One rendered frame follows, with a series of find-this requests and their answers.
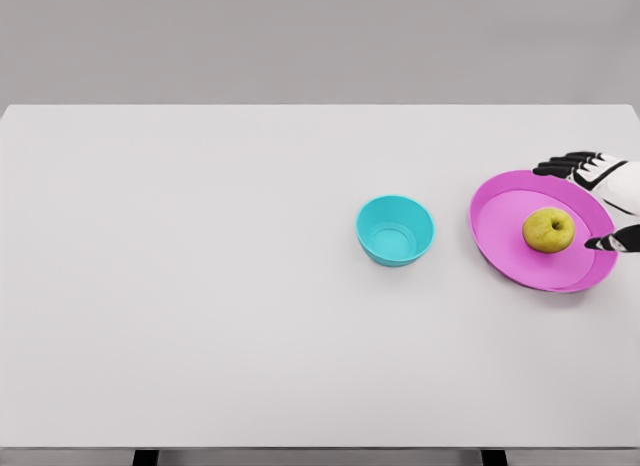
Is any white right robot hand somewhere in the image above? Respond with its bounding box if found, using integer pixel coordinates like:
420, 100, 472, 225
532, 151, 640, 256

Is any yellow-green apple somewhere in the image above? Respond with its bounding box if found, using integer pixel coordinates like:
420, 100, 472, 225
522, 207, 576, 254

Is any pink plate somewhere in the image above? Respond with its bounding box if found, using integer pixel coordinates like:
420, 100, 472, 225
468, 169, 619, 294

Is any blue bowl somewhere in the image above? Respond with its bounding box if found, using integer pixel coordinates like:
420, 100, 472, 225
355, 195, 436, 268

